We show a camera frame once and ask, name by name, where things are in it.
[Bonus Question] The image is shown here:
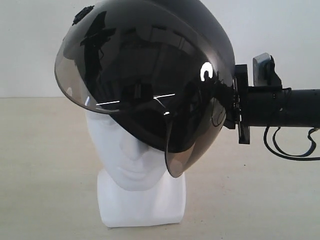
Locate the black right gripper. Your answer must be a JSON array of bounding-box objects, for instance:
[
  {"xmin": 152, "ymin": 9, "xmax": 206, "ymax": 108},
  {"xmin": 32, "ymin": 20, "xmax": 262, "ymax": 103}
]
[{"xmin": 224, "ymin": 64, "xmax": 250, "ymax": 145}]

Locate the black helmet with visor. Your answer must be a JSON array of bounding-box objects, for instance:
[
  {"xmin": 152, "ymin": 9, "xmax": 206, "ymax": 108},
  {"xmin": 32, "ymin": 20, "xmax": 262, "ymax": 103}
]
[{"xmin": 54, "ymin": 0, "xmax": 236, "ymax": 178}]

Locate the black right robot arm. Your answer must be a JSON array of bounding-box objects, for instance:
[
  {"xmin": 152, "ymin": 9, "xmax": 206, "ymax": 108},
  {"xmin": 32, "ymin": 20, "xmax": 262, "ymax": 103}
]
[{"xmin": 224, "ymin": 63, "xmax": 320, "ymax": 145}]

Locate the white mannequin head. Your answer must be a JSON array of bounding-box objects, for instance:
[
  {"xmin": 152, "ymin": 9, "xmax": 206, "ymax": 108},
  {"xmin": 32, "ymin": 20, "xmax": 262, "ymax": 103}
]
[{"xmin": 85, "ymin": 110, "xmax": 187, "ymax": 228}]

